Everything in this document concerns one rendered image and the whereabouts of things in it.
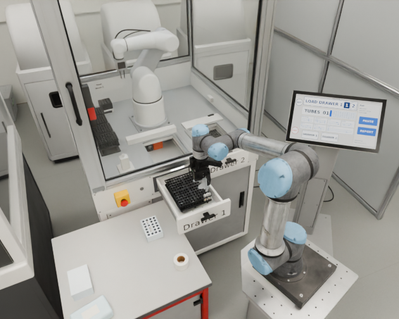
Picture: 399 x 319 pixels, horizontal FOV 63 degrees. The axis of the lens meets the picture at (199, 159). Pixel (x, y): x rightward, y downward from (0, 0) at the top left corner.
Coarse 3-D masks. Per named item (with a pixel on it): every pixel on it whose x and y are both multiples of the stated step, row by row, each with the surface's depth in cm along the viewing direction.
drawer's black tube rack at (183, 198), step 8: (184, 176) 180; (192, 176) 180; (168, 184) 175; (176, 184) 175; (184, 184) 175; (192, 184) 179; (176, 192) 170; (184, 192) 170; (192, 192) 170; (200, 192) 169; (176, 200) 166; (184, 200) 165; (208, 200) 169; (184, 208) 165
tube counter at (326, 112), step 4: (324, 112) 190; (328, 112) 190; (332, 112) 189; (336, 112) 189; (340, 112) 188; (344, 112) 188; (348, 112) 187; (352, 112) 187; (328, 116) 190; (332, 116) 189; (336, 116) 189; (340, 116) 188; (344, 116) 188; (348, 116) 187; (352, 116) 187
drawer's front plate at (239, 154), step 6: (240, 150) 193; (228, 156) 190; (234, 156) 192; (240, 156) 195; (246, 156) 197; (222, 162) 190; (234, 162) 195; (240, 162) 198; (246, 162) 200; (210, 168) 189; (216, 168) 191; (228, 168) 196; (210, 174) 192
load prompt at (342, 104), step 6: (306, 96) 193; (306, 102) 193; (312, 102) 192; (318, 102) 191; (324, 102) 190; (330, 102) 190; (336, 102) 189; (342, 102) 188; (348, 102) 188; (354, 102) 187; (336, 108) 189; (342, 108) 188; (348, 108) 188; (354, 108) 187
